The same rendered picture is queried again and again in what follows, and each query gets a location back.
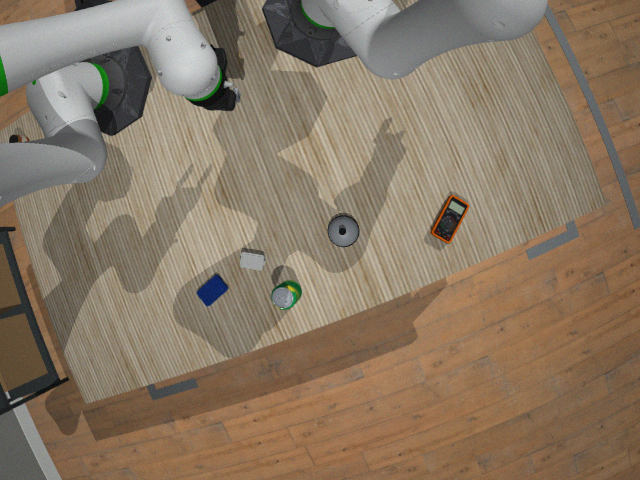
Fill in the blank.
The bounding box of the orange digital multimeter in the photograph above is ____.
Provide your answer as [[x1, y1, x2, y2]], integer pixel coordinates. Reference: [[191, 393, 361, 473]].
[[431, 195, 469, 243]]

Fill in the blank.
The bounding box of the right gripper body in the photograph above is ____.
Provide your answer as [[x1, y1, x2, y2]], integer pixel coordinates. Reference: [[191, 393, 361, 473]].
[[187, 45, 236, 111]]

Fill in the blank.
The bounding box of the green and yellow drink can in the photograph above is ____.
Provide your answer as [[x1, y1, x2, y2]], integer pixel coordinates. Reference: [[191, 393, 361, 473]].
[[271, 280, 302, 310]]

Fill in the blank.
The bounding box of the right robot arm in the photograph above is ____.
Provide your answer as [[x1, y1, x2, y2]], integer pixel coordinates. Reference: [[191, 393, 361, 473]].
[[0, 0, 222, 208]]

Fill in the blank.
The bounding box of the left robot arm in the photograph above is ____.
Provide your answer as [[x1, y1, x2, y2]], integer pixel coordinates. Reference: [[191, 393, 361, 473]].
[[291, 0, 548, 79]]

